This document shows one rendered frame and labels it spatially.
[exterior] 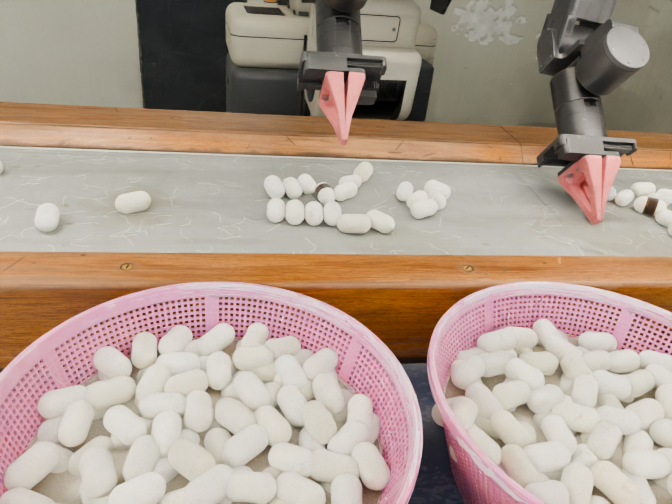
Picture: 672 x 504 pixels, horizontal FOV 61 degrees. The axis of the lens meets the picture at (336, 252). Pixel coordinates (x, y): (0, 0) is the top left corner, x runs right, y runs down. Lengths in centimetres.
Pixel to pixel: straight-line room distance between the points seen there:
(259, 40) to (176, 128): 70
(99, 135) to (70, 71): 191
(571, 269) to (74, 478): 45
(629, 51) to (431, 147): 28
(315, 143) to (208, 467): 55
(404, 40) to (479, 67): 172
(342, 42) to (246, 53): 79
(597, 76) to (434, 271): 35
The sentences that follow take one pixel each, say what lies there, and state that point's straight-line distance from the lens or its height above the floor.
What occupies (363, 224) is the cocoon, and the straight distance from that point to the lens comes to 61.
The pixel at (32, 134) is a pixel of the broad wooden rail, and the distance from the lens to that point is 86.
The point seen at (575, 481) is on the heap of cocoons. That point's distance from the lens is 41.
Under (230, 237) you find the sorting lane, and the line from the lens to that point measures 60.
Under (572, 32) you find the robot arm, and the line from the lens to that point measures 85.
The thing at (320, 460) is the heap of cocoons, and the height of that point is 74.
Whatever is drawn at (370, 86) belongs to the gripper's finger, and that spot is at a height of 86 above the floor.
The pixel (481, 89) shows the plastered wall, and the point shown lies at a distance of 304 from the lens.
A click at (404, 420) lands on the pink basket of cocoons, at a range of 39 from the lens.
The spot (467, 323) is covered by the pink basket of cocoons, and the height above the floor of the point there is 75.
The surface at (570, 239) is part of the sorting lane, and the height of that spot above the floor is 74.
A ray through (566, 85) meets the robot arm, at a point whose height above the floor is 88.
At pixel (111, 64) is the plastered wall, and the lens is 271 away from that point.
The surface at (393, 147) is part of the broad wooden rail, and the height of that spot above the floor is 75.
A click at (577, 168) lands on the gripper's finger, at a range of 77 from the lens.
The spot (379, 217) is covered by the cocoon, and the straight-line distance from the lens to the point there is 62.
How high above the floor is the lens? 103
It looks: 30 degrees down
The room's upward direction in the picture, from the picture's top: 6 degrees clockwise
